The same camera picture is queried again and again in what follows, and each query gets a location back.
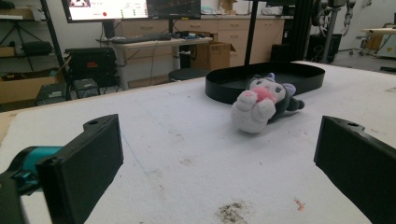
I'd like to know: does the small black device box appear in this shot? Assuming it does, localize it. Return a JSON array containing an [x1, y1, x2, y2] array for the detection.
[[35, 82, 68, 106]]

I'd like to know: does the small grey device box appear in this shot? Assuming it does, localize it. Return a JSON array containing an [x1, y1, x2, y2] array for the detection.
[[73, 77, 101, 99]]

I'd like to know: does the white standing desk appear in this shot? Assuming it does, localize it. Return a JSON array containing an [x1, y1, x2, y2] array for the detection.
[[96, 36, 214, 91]]

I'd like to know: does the dark computer monitor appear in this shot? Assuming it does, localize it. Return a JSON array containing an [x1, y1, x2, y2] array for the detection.
[[147, 0, 202, 21]]

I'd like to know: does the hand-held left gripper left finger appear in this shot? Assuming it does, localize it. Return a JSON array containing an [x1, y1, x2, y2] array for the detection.
[[0, 113, 124, 224]]

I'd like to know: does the grey metal stand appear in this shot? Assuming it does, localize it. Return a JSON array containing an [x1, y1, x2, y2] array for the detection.
[[320, 6, 340, 64]]

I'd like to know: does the black aluminium frame column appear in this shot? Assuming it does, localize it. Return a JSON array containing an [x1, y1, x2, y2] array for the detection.
[[290, 0, 318, 62]]

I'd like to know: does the black oval tray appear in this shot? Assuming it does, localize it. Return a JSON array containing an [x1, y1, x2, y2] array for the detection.
[[205, 61, 326, 105]]

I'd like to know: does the black keyboard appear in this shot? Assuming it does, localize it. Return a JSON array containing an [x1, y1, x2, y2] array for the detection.
[[110, 35, 173, 45]]

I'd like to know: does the open cardboard box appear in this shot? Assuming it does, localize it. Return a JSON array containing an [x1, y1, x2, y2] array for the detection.
[[190, 41, 236, 71]]

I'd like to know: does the wooden drawer cabinet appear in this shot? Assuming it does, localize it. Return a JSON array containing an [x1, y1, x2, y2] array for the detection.
[[120, 15, 286, 67]]

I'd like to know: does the black metal pole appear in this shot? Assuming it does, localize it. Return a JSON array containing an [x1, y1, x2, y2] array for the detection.
[[244, 0, 260, 66]]

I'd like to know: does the black bag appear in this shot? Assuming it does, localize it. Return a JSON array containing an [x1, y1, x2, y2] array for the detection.
[[21, 40, 54, 57]]

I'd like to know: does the white and grey plush toy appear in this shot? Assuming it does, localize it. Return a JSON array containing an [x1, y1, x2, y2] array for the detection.
[[231, 72, 305, 134]]

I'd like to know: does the large flat cardboard box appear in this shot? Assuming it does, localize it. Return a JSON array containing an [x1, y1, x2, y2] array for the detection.
[[0, 69, 65, 105]]

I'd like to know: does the black metal shelf rack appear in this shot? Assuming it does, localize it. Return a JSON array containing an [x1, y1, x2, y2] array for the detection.
[[0, 0, 71, 101]]

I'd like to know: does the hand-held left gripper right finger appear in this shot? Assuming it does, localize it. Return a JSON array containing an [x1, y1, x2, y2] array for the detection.
[[313, 115, 396, 224]]

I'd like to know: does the black equipment case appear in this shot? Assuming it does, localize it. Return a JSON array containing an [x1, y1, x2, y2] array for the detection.
[[64, 47, 119, 88]]

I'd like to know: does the black round stool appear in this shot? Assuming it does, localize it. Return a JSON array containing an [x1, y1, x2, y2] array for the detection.
[[167, 67, 211, 82]]

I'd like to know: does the wooden side table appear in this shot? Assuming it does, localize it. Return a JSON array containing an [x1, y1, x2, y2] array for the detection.
[[361, 27, 396, 59]]

